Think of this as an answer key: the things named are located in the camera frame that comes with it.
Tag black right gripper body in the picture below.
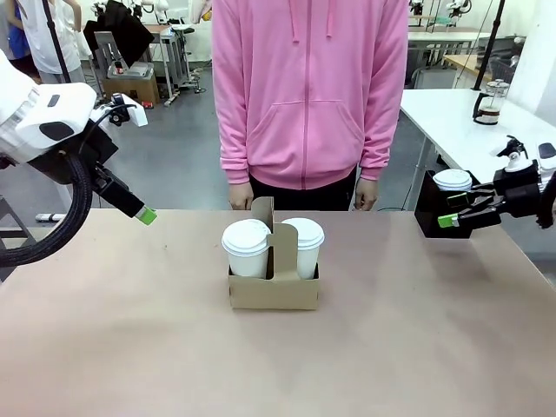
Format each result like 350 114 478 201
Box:
493 160 544 219

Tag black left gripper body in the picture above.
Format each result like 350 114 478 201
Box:
80 123 132 202

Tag glass french press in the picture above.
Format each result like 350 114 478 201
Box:
472 80 510 127

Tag brown cardboard cup carrier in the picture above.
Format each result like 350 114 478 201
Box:
228 196 321 312

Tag white plastic cup lid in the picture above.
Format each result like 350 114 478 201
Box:
281 217 326 251
221 219 269 257

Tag pink sleeved left forearm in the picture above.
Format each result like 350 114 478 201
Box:
357 99 404 182

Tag pink sleeved right forearm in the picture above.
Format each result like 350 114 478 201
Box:
216 99 255 186

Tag white stacked cup lids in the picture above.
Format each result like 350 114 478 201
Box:
433 169 474 193

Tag person's right hand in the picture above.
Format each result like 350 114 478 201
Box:
228 182 255 212

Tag person's left hand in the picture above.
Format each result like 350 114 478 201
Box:
354 178 379 212

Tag black lid holder box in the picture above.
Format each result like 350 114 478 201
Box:
414 169 475 240

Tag brown cardboard floor box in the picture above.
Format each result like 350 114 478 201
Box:
103 76 161 106

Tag large white table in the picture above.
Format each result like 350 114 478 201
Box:
398 89 556 186

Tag grey tray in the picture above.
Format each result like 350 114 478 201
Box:
107 62 156 81

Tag black pole stand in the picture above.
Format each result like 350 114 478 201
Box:
42 0 73 84
472 0 507 92

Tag bystander in white shirt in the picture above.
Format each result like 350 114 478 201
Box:
17 0 93 86

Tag black hanging cloth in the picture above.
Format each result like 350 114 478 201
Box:
83 0 156 70

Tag white background desk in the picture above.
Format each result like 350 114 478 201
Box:
142 23 192 107

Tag wooden top table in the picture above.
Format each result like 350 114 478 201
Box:
441 54 494 84

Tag bystander in blue shirt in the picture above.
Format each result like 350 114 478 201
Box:
0 0 32 73

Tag black trousers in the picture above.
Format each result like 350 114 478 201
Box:
248 167 361 213

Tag long white background table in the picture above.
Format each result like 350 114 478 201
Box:
406 28 492 88

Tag pink hoodie torso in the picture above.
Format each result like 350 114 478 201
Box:
211 0 410 191

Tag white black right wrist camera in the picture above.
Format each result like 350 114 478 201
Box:
490 135 529 172

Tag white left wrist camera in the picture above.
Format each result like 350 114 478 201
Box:
110 92 149 129

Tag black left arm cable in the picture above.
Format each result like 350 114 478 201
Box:
0 151 95 268

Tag grey wire basket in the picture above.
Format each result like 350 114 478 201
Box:
489 58 523 88

